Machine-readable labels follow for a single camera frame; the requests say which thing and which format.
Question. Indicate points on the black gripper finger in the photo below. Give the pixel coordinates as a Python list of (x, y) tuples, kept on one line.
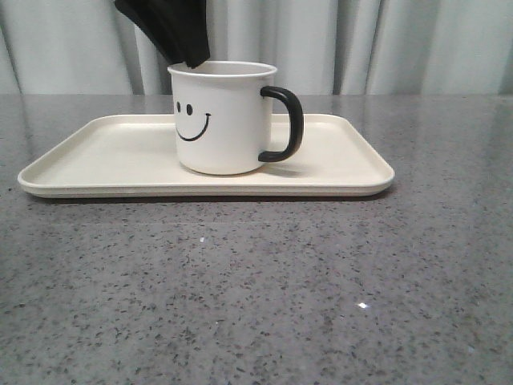
[(178, 29)]

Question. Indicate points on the white smiley mug black handle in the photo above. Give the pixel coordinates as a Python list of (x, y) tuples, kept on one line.
[(223, 112)]

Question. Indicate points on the grey-white pleated curtain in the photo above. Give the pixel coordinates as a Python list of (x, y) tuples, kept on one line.
[(318, 47)]

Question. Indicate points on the cream rectangular plastic tray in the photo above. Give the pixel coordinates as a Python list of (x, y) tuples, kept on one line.
[(135, 156)]

